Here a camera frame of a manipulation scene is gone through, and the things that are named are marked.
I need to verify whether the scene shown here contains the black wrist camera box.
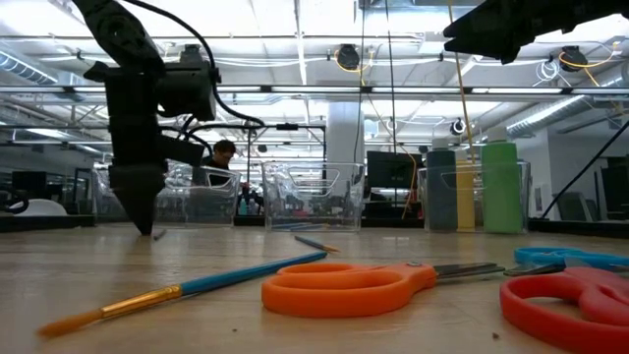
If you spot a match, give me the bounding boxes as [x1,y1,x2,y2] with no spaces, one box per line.
[161,60,219,122]

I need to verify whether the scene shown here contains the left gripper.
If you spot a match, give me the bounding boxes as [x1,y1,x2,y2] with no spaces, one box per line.
[104,66,167,237]

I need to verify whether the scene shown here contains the clear plastic bin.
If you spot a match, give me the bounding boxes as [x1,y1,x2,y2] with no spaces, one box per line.
[260,161,367,234]
[91,163,243,230]
[416,159,533,235]

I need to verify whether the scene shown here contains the person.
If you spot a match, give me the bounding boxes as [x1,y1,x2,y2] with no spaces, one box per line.
[199,139,253,218]

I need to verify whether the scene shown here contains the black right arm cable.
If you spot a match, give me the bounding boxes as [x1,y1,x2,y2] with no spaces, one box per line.
[539,117,629,220]

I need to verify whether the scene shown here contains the yellow paint bottle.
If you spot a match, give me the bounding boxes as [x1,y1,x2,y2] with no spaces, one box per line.
[454,147,478,232]

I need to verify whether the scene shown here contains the black background station frame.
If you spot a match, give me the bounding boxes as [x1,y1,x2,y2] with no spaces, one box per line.
[244,122,329,184]

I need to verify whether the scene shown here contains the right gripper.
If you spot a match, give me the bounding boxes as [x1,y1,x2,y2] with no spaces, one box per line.
[442,0,587,66]

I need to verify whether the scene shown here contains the green paint bottle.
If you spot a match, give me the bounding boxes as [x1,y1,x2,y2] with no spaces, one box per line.
[480,125,524,235]

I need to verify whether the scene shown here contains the blue scissors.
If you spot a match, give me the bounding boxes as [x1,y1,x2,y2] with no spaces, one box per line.
[504,246,629,278]

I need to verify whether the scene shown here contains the grey office chair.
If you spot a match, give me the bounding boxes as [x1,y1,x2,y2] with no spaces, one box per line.
[551,190,601,222]

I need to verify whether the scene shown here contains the dark grey paint bottle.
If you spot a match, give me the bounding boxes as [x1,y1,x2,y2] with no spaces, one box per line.
[425,137,460,233]

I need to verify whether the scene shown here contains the yellow hanging cable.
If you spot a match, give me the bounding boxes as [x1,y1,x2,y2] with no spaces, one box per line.
[447,48,477,164]

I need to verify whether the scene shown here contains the orange scissors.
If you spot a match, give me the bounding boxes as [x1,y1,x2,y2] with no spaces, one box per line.
[260,261,506,321]

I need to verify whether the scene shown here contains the red scissors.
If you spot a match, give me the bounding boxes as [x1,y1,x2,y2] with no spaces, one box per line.
[498,266,629,354]

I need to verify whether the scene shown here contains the black hanging cable with coil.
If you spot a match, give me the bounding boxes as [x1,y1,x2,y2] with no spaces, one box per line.
[383,0,399,154]

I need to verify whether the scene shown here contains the black background monitor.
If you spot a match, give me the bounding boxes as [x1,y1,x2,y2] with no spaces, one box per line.
[366,149,425,204]

